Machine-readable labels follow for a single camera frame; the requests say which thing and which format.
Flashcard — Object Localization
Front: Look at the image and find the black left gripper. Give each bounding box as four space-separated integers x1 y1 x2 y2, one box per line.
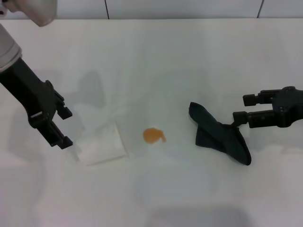
0 56 74 150

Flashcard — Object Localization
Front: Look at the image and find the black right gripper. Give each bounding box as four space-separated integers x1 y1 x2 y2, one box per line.
232 85 303 129

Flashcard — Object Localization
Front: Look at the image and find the white paper cup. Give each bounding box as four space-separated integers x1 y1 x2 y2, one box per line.
77 119 130 166

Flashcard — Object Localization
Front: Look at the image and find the dark blue rag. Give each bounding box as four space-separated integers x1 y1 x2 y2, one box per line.
188 102 252 166

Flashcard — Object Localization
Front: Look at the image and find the brown water stain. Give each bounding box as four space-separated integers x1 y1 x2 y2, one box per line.
143 127 167 144

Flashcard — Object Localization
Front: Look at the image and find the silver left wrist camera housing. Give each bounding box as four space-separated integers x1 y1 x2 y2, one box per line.
8 0 58 27

